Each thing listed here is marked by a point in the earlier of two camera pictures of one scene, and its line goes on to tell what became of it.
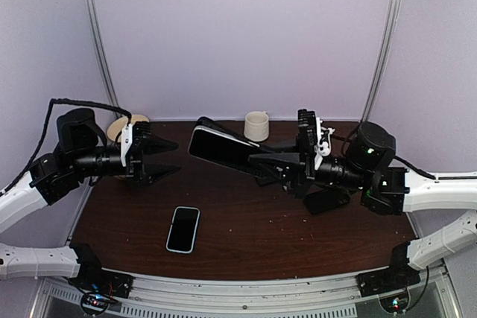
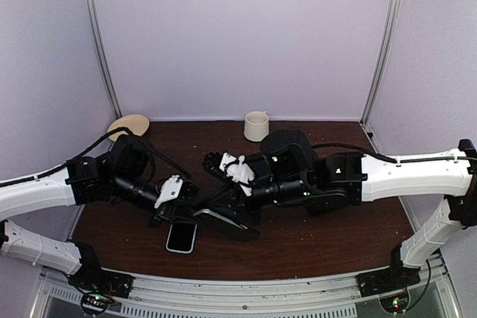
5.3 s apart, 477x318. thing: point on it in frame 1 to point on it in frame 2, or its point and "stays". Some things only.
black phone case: x=212 y=124 to x=214 y=224
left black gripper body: x=134 y=171 to x=164 y=211
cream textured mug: x=256 y=126 stays
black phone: x=209 y=144 to x=207 y=220
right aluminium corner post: x=389 y=39 stays
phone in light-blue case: x=182 y=233 stays
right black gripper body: x=300 y=185 to x=250 y=217
